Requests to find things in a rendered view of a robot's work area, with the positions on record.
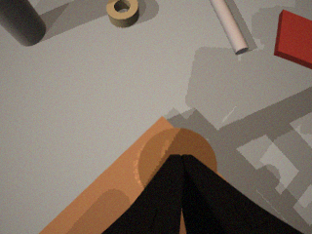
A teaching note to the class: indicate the tan wooden stool legs with crossbar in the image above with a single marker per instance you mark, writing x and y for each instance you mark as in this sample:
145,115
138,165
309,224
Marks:
173,141

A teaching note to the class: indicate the orange-brown wooden stool seat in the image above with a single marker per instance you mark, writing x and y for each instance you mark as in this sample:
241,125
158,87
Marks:
109,196

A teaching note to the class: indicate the red rectangular block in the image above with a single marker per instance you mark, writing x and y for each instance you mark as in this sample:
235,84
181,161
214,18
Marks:
294,39

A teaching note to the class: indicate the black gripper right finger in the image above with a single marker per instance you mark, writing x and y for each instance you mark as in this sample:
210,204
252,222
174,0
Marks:
211,205

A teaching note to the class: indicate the tan roll of masking tape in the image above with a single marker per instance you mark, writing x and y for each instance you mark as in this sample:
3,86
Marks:
122,19

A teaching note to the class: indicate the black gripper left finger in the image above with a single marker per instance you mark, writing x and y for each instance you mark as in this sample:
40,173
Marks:
157,210

